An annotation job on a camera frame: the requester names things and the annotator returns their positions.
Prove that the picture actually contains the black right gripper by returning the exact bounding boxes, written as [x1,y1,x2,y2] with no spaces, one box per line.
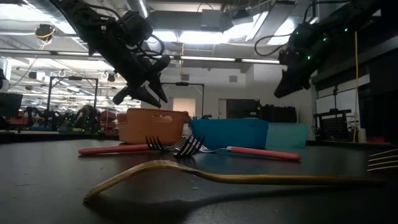
[273,43,321,99]

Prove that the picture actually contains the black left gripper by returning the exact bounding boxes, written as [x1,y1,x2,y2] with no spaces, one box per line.
[88,37,171,109]

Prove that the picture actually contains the gold fork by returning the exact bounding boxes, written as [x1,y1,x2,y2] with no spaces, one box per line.
[83,159,386,205]

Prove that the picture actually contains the gold fork tines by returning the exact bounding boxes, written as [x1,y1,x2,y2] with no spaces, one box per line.
[366,148,398,173]

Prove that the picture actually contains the black storage cases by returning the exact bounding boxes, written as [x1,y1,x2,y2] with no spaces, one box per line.
[257,105,298,124]

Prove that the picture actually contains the ceiling light strip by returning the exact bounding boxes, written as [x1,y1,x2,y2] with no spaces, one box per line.
[241,58,280,65]
[180,55,237,62]

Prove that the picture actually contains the orange plastic bin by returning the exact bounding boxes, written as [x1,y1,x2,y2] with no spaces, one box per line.
[117,108,190,146]

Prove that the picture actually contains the teal plastic bin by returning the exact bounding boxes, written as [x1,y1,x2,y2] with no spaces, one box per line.
[266,122,310,148]

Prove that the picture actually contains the black pegboard rack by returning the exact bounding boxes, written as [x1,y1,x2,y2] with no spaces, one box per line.
[313,108,353,141]

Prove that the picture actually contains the blue plastic bin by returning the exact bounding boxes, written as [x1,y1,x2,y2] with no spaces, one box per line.
[188,118,269,151]

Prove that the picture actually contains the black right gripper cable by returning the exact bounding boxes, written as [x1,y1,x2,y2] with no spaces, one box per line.
[254,33,292,57]

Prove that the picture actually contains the black gantry frame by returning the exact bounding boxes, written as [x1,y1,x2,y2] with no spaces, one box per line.
[46,76,100,131]
[161,82,205,118]

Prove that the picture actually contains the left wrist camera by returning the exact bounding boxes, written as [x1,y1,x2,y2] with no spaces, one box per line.
[119,10,154,47]

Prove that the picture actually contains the yellow cable with plug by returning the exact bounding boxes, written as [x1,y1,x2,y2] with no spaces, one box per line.
[352,30,359,143]

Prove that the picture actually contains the yellow cable reel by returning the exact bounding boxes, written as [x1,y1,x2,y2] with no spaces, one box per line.
[34,24,57,43]

